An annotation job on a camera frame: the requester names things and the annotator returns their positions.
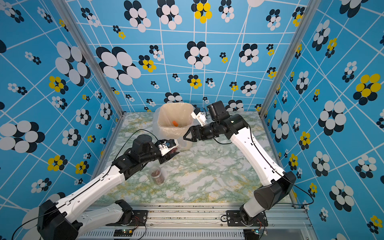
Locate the aluminium corner post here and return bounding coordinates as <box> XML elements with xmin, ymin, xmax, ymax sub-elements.
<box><xmin>260</xmin><ymin>0</ymin><xmax>321</xmax><ymax>117</ymax></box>
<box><xmin>52</xmin><ymin>1</ymin><xmax>124</xmax><ymax>118</ymax></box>

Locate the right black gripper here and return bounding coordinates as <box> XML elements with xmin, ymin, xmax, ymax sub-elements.
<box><xmin>184</xmin><ymin>122</ymin><xmax>221</xmax><ymax>144</ymax></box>

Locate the green circuit board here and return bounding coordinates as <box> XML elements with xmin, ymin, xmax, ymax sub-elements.
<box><xmin>114</xmin><ymin>229</ymin><xmax>134</xmax><ymax>238</ymax></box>
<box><xmin>244</xmin><ymin>229</ymin><xmax>260</xmax><ymax>240</ymax></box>

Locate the left aluminium corner post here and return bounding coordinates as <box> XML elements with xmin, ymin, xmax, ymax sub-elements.
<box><xmin>52</xmin><ymin>1</ymin><xmax>124</xmax><ymax>118</ymax></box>

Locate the left clear tea jar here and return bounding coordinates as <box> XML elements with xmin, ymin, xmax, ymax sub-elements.
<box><xmin>150</xmin><ymin>166</ymin><xmax>165</xmax><ymax>185</ymax></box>

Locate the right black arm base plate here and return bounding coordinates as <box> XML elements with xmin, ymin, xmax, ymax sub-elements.
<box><xmin>221</xmin><ymin>210</ymin><xmax>269</xmax><ymax>228</ymax></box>

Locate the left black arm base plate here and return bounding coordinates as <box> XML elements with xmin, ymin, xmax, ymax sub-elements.
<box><xmin>107</xmin><ymin>210</ymin><xmax>149</xmax><ymax>227</ymax></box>

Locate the clear plastic bin liner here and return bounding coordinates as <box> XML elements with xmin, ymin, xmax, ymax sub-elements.
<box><xmin>152</xmin><ymin>101</ymin><xmax>199</xmax><ymax>148</ymax></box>

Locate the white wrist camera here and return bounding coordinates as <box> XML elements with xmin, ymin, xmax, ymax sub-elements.
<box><xmin>191</xmin><ymin>108</ymin><xmax>207</xmax><ymax>127</ymax></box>
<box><xmin>157</xmin><ymin>139</ymin><xmax>179</xmax><ymax>156</ymax></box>

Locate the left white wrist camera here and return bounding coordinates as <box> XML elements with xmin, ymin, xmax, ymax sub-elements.
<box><xmin>157</xmin><ymin>139</ymin><xmax>179</xmax><ymax>156</ymax></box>

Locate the left green circuit board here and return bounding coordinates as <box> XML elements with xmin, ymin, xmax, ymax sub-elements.
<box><xmin>114</xmin><ymin>229</ymin><xmax>134</xmax><ymax>238</ymax></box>

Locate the aluminium front rail frame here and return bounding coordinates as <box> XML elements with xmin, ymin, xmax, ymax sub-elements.
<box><xmin>78</xmin><ymin>203</ymin><xmax>318</xmax><ymax>240</ymax></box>

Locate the right green circuit board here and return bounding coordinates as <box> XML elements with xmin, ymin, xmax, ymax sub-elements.
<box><xmin>244</xmin><ymin>229</ymin><xmax>260</xmax><ymax>240</ymax></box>

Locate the small tea jar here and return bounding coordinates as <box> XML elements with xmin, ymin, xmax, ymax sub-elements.
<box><xmin>165</xmin><ymin>147</ymin><xmax>180</xmax><ymax>160</ymax></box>

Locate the right aluminium corner post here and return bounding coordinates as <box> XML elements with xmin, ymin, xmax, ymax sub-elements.
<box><xmin>260</xmin><ymin>0</ymin><xmax>321</xmax><ymax>117</ymax></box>

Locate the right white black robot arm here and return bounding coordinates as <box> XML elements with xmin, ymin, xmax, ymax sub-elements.
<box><xmin>183</xmin><ymin>101</ymin><xmax>296</xmax><ymax>226</ymax></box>

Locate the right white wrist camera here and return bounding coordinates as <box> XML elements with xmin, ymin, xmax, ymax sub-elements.
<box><xmin>191</xmin><ymin>108</ymin><xmax>207</xmax><ymax>127</ymax></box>

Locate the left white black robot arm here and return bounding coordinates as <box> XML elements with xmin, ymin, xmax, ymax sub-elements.
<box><xmin>18</xmin><ymin>135</ymin><xmax>179</xmax><ymax>240</ymax></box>

